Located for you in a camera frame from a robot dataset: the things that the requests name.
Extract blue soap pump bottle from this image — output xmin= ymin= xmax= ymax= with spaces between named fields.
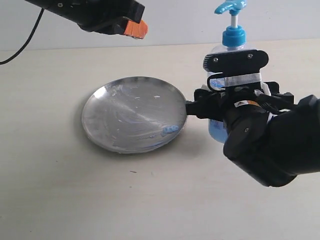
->
xmin=208 ymin=0 xmax=247 ymax=144

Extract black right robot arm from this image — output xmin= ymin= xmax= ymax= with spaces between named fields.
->
xmin=185 ymin=82 xmax=320 ymax=187

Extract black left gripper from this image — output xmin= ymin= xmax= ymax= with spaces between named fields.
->
xmin=28 ymin=0 xmax=148 ymax=39

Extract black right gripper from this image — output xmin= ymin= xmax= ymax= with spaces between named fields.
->
xmin=185 ymin=81 xmax=294 ymax=128

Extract blue soap blob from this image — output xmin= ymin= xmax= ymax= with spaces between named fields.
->
xmin=161 ymin=125 xmax=180 ymax=137

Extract round metal plate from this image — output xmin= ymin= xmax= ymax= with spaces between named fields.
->
xmin=81 ymin=76 xmax=187 ymax=155

